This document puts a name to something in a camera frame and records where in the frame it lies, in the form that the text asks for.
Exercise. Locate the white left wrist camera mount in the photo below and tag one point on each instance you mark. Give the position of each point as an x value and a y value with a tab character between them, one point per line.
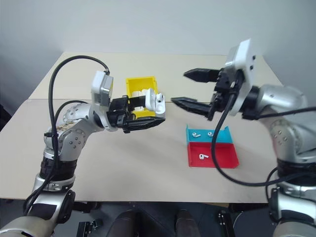
98	84

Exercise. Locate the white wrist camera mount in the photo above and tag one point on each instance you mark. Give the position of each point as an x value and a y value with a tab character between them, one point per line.
98	84
243	56

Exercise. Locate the yellow plastic bin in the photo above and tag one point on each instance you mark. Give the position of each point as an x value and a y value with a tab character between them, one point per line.
140	82

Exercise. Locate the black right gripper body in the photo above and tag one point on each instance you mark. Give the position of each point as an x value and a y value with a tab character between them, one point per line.
225	84

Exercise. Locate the black metal bracket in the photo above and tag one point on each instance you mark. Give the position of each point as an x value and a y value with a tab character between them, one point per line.
225	224
90	228

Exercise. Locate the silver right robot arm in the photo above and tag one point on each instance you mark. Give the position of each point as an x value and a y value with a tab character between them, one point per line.
286	116

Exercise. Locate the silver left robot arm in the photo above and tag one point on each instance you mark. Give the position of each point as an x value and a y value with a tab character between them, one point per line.
74	143

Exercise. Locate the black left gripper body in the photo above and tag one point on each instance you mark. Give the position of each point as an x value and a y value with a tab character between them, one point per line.
118	111

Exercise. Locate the red plastic tray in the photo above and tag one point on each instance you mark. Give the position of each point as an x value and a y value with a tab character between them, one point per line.
222	155

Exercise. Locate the white case in yellow bin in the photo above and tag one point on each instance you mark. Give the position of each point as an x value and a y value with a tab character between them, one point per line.
138	93

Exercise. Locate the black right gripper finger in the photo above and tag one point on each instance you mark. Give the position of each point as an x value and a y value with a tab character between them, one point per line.
202	75
195	105

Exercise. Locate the blue plastic tray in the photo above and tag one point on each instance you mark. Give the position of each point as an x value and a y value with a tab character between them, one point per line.
201	129

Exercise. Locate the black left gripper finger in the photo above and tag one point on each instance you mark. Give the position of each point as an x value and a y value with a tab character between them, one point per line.
145	122
137	101

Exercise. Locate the white earbud in case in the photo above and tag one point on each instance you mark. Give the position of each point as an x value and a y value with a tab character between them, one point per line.
161	98

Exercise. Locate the white earbud case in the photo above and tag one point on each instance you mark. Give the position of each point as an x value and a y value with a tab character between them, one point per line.
151	102

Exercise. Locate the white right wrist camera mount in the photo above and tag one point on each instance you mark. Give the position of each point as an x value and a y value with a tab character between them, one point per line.
243	56

